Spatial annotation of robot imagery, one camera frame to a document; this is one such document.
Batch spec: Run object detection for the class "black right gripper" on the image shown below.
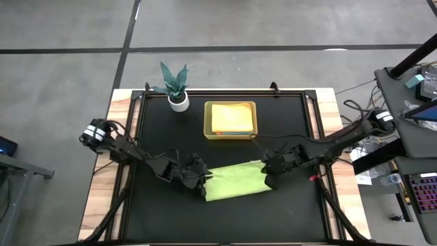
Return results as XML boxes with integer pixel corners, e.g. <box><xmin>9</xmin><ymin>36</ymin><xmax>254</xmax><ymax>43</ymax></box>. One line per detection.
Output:
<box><xmin>261</xmin><ymin>145</ymin><xmax>301</xmax><ymax>191</ymax></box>

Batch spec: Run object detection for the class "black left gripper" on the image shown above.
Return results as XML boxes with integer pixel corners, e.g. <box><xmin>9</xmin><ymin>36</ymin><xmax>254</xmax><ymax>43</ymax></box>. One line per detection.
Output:
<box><xmin>177</xmin><ymin>152</ymin><xmax>214</xmax><ymax>202</ymax></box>

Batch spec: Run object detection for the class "green microfiber towel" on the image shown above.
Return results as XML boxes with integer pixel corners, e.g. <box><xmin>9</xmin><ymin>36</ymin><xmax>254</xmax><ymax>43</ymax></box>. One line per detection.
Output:
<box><xmin>203</xmin><ymin>160</ymin><xmax>274</xmax><ymax>202</ymax></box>

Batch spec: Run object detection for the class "yellow translucent plastic bin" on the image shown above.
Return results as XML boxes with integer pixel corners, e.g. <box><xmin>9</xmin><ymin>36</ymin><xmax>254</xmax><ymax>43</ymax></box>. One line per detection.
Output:
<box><xmin>203</xmin><ymin>100</ymin><xmax>258</xmax><ymax>140</ymax></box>

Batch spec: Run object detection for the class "snake plant in white pot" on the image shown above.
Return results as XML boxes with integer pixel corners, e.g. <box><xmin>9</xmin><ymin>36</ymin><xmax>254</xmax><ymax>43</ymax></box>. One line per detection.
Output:
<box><xmin>152</xmin><ymin>60</ymin><xmax>191</xmax><ymax>112</ymax></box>

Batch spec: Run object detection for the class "clear plastic bag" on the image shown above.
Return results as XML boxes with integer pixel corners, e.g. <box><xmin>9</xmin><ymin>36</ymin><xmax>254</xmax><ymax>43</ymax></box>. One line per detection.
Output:
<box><xmin>348</xmin><ymin>138</ymin><xmax>386</xmax><ymax>180</ymax></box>

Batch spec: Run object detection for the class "white paper sheet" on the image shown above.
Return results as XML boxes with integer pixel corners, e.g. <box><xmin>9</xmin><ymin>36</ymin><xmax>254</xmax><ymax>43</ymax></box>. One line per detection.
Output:
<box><xmin>354</xmin><ymin>173</ymin><xmax>373</xmax><ymax>187</ymax></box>

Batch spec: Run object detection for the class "black desk crossbar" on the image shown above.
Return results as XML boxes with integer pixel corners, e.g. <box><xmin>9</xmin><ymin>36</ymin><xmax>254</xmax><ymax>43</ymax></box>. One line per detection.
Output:
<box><xmin>352</xmin><ymin>138</ymin><xmax>408</xmax><ymax>176</ymax></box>

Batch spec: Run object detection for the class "clear plastic bottle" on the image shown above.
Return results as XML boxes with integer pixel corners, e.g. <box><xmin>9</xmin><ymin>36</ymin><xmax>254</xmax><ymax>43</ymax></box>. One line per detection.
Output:
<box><xmin>380</xmin><ymin>172</ymin><xmax>404</xmax><ymax>187</ymax></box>

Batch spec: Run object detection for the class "grey desk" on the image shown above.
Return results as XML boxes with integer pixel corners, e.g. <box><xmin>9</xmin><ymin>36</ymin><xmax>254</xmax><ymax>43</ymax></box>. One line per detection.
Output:
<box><xmin>374</xmin><ymin>66</ymin><xmax>437</xmax><ymax>159</ymax></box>
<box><xmin>394</xmin><ymin>156</ymin><xmax>437</xmax><ymax>245</ymax></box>

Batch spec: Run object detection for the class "backlit keyboard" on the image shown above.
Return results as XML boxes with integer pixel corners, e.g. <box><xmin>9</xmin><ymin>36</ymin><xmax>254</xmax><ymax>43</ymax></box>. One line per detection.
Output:
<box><xmin>408</xmin><ymin>172</ymin><xmax>437</xmax><ymax>215</ymax></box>

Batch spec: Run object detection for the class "tablet with blue screen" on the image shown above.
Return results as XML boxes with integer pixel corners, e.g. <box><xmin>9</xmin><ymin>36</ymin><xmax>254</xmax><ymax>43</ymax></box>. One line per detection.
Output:
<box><xmin>404</xmin><ymin>100</ymin><xmax>437</xmax><ymax>123</ymax></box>

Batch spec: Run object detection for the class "small teal box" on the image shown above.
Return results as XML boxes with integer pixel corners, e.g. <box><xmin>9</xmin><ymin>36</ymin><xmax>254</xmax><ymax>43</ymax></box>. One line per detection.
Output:
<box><xmin>405</xmin><ymin>74</ymin><xmax>425</xmax><ymax>90</ymax></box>

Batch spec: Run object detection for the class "black screen device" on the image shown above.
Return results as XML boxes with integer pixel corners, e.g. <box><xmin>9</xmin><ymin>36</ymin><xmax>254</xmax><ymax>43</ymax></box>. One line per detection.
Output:
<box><xmin>415</xmin><ymin>64</ymin><xmax>437</xmax><ymax>103</ymax></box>

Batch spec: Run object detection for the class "black round pole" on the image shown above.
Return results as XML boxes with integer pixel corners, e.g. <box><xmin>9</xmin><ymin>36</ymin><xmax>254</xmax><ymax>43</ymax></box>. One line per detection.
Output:
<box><xmin>389</xmin><ymin>33</ymin><xmax>437</xmax><ymax>80</ymax></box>

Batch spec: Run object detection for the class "grey cart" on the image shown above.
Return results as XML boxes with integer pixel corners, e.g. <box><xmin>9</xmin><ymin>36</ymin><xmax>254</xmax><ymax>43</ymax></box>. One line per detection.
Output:
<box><xmin>0</xmin><ymin>152</ymin><xmax>55</xmax><ymax>246</ymax></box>

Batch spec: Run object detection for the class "blue-lit black device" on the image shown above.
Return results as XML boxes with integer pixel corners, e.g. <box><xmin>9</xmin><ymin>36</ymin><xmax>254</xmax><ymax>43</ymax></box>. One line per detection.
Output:
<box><xmin>0</xmin><ymin>135</ymin><xmax>19</xmax><ymax>157</ymax></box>

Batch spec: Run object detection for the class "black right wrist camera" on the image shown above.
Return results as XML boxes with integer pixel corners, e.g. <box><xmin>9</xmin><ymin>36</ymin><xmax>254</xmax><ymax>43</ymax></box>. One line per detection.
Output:
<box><xmin>263</xmin><ymin>152</ymin><xmax>284</xmax><ymax>168</ymax></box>

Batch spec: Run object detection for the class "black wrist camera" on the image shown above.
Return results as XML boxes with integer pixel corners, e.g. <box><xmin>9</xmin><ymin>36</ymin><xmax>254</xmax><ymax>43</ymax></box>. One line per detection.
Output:
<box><xmin>189</xmin><ymin>153</ymin><xmax>208</xmax><ymax>172</ymax></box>
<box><xmin>263</xmin><ymin>152</ymin><xmax>284</xmax><ymax>168</ymax></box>

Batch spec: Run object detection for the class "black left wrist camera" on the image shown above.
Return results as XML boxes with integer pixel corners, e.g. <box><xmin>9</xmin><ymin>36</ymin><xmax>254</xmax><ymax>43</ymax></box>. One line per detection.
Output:
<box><xmin>189</xmin><ymin>153</ymin><xmax>208</xmax><ymax>172</ymax></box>

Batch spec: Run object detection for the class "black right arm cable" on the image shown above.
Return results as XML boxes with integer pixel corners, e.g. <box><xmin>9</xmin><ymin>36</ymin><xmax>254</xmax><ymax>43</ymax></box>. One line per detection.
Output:
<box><xmin>251</xmin><ymin>99</ymin><xmax>376</xmax><ymax>154</ymax></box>

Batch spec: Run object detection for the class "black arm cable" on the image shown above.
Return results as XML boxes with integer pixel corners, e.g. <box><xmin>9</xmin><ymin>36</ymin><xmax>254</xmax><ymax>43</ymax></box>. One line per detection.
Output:
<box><xmin>102</xmin><ymin>119</ymin><xmax>180</xmax><ymax>172</ymax></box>
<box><xmin>251</xmin><ymin>99</ymin><xmax>376</xmax><ymax>154</ymax></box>

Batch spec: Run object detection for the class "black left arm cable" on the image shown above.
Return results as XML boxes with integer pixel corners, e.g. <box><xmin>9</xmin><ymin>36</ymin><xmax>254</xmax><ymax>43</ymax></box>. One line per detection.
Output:
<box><xmin>102</xmin><ymin>119</ymin><xmax>180</xmax><ymax>172</ymax></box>

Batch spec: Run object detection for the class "black metal table frame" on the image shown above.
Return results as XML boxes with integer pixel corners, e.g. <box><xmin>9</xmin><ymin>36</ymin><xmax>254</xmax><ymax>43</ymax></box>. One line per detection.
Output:
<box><xmin>77</xmin><ymin>81</ymin><xmax>373</xmax><ymax>246</ymax></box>

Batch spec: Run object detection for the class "thin grey cable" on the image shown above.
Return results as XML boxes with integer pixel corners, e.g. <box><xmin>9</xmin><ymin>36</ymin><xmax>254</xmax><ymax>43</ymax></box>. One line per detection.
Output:
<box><xmin>335</xmin><ymin>79</ymin><xmax>377</xmax><ymax>96</ymax></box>

